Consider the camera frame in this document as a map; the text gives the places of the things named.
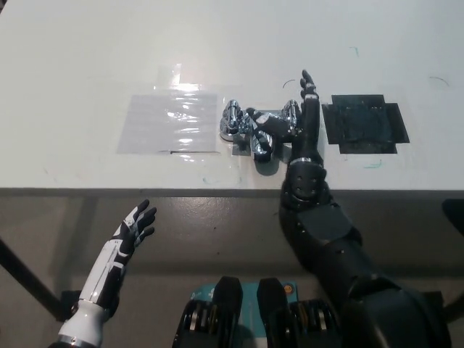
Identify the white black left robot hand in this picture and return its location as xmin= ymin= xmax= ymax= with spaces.
xmin=77 ymin=198 xmax=158 ymax=311

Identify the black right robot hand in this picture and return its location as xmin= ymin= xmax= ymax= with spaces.
xmin=244 ymin=69 xmax=325 ymax=165

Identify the chrome faucet lever handle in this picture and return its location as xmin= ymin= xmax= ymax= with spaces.
xmin=223 ymin=100 xmax=244 ymax=133
xmin=283 ymin=100 xmax=302 ymax=137

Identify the chrome faucet body with spout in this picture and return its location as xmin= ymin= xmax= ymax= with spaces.
xmin=218 ymin=108 xmax=291 ymax=163

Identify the black teal robot torso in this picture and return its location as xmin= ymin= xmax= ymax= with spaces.
xmin=173 ymin=275 xmax=344 ymax=348

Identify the black tape square patch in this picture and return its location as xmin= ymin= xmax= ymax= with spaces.
xmin=321 ymin=94 xmax=410 ymax=155

